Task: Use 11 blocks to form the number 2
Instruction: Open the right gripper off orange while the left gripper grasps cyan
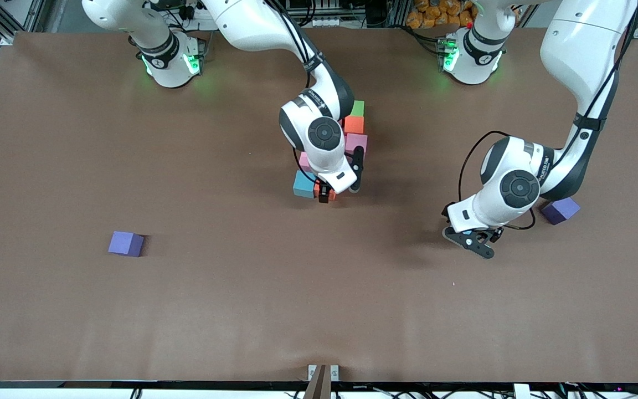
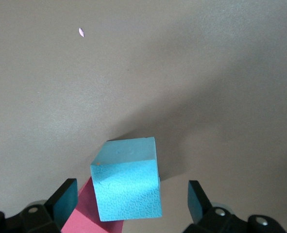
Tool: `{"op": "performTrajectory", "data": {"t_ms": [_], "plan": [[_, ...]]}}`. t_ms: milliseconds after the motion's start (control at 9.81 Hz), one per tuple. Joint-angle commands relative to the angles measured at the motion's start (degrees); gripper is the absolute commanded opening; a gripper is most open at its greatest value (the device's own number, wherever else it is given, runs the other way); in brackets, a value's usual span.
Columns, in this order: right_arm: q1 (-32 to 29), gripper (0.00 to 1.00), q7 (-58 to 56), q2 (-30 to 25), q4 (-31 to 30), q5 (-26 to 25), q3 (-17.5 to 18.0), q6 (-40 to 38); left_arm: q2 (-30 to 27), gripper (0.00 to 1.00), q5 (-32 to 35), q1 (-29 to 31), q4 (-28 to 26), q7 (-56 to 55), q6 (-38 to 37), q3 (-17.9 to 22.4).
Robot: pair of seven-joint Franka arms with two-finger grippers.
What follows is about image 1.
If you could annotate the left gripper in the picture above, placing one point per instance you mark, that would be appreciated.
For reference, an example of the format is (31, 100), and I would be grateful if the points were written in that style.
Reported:
(495, 237)

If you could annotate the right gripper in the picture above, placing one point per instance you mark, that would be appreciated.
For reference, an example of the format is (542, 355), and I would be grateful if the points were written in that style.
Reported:
(325, 193)

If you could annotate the orange foam cube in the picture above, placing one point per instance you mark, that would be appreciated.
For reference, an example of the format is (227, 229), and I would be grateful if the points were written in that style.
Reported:
(317, 191)
(354, 124)

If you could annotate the cyan foam cube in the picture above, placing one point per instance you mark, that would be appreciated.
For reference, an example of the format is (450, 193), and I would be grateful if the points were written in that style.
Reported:
(303, 184)

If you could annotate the pink foam cube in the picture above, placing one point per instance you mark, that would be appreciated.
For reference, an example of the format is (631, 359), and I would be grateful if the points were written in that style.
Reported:
(303, 160)
(356, 141)

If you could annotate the green foam cube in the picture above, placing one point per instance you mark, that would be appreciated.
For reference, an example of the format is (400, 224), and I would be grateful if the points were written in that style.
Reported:
(358, 108)

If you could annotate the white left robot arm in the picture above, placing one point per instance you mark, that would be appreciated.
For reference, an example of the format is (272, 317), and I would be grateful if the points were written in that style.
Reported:
(520, 188)

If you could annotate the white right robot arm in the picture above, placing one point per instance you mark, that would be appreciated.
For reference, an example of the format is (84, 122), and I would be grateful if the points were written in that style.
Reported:
(323, 133)

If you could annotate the violet foam cube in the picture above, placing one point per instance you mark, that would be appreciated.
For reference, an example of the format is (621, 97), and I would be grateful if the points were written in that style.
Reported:
(125, 243)
(562, 210)

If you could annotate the small white box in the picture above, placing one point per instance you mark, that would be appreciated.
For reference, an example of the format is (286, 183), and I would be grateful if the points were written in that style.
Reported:
(521, 392)

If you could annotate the brown bar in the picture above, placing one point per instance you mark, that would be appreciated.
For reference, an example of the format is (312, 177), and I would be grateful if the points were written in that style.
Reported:
(319, 385)

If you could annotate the orange mesh bag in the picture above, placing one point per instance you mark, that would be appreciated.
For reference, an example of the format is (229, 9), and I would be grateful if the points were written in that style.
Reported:
(435, 14)

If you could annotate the white power strip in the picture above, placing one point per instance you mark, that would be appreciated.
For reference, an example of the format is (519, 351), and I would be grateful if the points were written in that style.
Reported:
(202, 14)

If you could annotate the grey metal bracket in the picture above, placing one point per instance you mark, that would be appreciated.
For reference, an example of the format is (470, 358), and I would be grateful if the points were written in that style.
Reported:
(334, 372)

